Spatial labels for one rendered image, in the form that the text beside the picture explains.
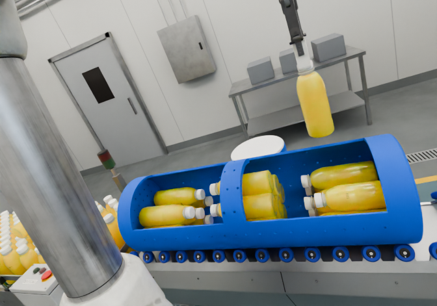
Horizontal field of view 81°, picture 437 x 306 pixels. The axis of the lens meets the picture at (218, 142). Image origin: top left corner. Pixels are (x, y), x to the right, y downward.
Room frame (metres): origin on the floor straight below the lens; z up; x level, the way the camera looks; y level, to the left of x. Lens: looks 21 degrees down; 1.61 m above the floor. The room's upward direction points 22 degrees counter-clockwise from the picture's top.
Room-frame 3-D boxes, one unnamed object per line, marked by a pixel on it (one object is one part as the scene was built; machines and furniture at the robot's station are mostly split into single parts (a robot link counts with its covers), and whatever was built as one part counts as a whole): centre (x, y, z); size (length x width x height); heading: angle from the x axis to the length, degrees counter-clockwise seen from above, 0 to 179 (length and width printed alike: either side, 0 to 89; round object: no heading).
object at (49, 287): (0.75, 0.74, 1.05); 0.20 x 0.10 x 0.10; 65
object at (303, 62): (0.63, -0.27, 1.49); 0.03 x 0.01 x 0.07; 64
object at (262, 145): (1.18, -0.17, 1.03); 0.28 x 0.28 x 0.01
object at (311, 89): (0.65, -0.28, 1.36); 0.07 x 0.07 x 0.19
